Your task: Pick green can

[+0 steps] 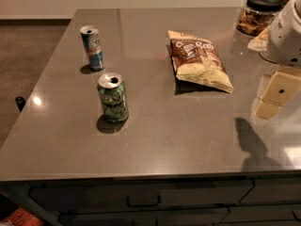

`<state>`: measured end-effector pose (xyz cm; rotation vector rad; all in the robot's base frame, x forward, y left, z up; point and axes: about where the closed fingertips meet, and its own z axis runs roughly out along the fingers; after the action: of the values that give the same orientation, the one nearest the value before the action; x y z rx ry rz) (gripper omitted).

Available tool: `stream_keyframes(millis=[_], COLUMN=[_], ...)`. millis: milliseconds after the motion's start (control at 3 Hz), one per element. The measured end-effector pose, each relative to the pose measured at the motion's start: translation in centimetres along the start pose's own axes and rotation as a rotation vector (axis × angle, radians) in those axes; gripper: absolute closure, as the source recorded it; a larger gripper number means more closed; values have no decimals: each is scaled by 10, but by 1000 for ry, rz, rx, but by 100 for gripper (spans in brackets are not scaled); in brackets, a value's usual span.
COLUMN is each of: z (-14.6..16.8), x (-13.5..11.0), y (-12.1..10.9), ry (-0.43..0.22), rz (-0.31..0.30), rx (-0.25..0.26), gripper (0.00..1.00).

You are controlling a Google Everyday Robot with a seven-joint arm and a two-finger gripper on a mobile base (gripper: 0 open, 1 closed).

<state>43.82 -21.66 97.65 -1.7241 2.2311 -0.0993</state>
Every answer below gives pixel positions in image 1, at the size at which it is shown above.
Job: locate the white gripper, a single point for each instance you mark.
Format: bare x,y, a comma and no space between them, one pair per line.
286,40

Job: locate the green soda can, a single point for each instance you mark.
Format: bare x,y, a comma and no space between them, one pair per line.
112,93

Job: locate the blue and silver can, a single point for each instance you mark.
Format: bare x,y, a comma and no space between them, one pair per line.
91,41

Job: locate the glass jar with black lid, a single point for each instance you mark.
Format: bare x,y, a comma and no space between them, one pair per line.
256,15

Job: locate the brown and yellow chip bag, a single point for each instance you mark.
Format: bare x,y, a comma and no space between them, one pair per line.
195,60

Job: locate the right cabinet drawer front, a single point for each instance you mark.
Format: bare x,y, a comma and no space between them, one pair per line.
274,190

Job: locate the dark cabinet drawer front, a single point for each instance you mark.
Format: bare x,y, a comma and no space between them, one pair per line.
112,198

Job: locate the black knob at counter side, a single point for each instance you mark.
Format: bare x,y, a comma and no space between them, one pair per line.
20,102

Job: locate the orange object at floor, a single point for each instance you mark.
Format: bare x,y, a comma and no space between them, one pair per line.
21,217

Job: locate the black drawer handle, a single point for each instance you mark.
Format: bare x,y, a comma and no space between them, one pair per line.
131,204

